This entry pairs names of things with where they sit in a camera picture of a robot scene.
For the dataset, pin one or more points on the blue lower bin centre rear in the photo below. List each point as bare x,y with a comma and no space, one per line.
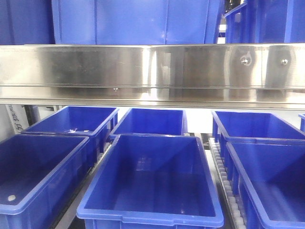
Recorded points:
151,121

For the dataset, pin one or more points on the blue bin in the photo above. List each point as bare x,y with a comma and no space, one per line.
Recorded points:
42,171
152,182
151,121
253,127
270,180
95,122

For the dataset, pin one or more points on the blue lower bin left rear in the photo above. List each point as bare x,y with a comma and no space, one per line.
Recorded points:
95,122

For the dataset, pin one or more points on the blue lower bin centre front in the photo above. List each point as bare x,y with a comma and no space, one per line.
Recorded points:
152,182

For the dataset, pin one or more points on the blue lower bin right rear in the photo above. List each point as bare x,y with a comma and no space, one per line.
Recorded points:
253,127

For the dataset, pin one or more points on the large blue upper crate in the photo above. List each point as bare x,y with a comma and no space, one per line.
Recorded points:
136,22

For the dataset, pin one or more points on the blue lower bin left front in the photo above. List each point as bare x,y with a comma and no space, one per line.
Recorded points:
42,171

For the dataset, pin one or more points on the blue lower bin right front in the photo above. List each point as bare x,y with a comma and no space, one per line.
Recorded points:
270,180

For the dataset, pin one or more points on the roller track right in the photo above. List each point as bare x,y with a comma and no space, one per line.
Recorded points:
232,202

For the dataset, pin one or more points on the blue upper crate right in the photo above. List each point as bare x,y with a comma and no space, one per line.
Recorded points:
266,21

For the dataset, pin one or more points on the blue upper crate left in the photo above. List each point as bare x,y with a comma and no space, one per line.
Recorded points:
26,22

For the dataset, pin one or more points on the small white disc in bin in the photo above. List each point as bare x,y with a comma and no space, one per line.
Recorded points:
11,198

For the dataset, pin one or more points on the rail screw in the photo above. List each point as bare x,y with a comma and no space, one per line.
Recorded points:
244,61
284,62

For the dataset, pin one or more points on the stainless steel shelf front rail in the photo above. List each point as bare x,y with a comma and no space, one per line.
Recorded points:
208,75

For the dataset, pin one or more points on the metal divider rail left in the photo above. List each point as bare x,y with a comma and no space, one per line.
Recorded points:
67,219

